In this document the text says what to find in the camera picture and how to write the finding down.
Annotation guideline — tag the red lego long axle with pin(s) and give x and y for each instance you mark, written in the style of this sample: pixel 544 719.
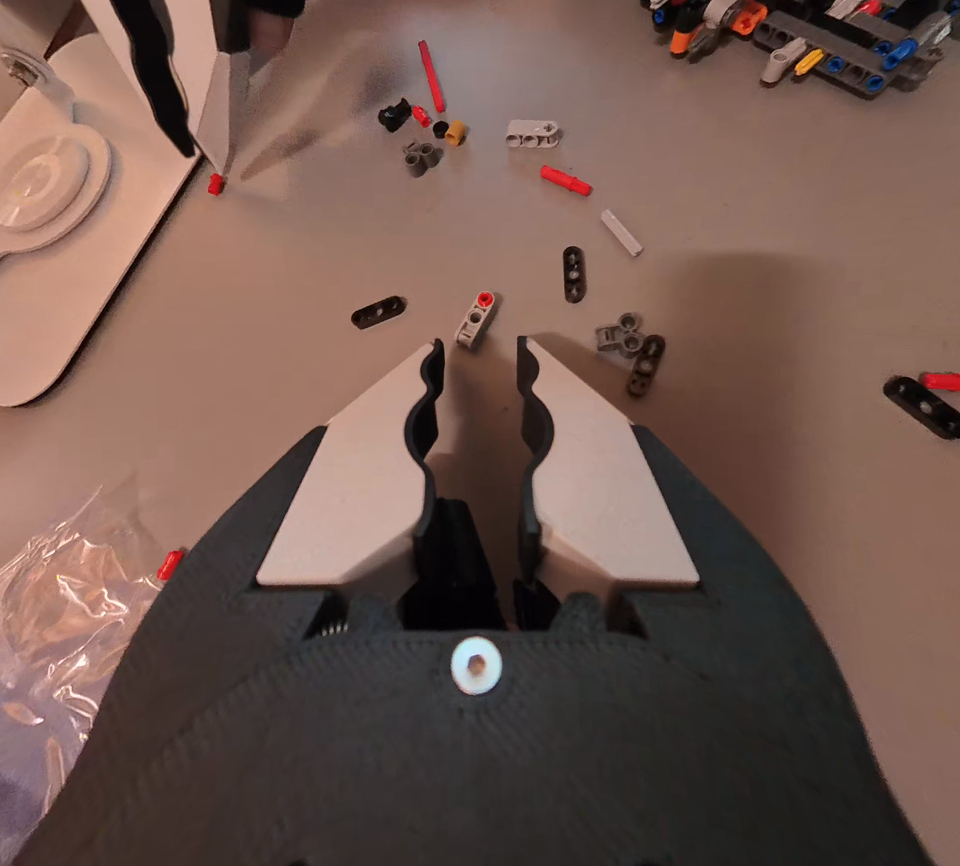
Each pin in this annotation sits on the red lego long axle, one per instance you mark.
pixel 432 75

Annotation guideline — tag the light grey lego connector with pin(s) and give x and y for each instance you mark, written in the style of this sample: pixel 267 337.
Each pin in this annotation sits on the light grey lego connector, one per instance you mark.
pixel 532 134

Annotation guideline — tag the yellow lego bush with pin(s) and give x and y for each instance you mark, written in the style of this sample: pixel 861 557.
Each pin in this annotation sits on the yellow lego bush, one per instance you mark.
pixel 456 133

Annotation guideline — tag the black lego connector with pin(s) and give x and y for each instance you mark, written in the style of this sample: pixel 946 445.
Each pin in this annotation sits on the black lego connector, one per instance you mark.
pixel 394 116

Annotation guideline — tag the red lego long pin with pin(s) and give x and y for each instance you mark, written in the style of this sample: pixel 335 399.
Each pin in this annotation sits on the red lego long pin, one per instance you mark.
pixel 941 381
pixel 564 179
pixel 169 565

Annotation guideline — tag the grey lego perpendicular connector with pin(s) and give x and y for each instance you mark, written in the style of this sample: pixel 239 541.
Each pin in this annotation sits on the grey lego perpendicular connector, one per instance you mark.
pixel 619 337

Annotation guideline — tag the small red lego bush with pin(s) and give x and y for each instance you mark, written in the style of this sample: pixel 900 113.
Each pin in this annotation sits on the small red lego bush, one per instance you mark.
pixel 421 116

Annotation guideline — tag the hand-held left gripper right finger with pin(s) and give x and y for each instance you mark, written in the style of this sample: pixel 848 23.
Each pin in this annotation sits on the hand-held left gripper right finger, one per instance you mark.
pixel 607 506

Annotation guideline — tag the light grey lego short beam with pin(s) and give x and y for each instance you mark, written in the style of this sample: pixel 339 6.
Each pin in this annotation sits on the light grey lego short beam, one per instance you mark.
pixel 469 335

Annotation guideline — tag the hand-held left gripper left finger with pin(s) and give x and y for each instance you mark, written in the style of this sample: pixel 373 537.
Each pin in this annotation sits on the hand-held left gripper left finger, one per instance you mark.
pixel 352 499

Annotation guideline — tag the light grey lego axle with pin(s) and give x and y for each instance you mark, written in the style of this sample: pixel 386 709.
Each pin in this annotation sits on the light grey lego axle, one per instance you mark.
pixel 621 233

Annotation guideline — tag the black lego thin liftarm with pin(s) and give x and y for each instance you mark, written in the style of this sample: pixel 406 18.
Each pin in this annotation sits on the black lego thin liftarm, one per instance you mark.
pixel 574 289
pixel 643 379
pixel 911 401
pixel 360 317

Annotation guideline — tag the dark grey lego triple connector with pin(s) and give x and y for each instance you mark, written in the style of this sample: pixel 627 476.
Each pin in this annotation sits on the dark grey lego triple connector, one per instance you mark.
pixel 421 161

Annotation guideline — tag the clear plastic bag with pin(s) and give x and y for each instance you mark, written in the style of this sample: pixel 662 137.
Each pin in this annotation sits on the clear plastic bag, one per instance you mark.
pixel 60 618

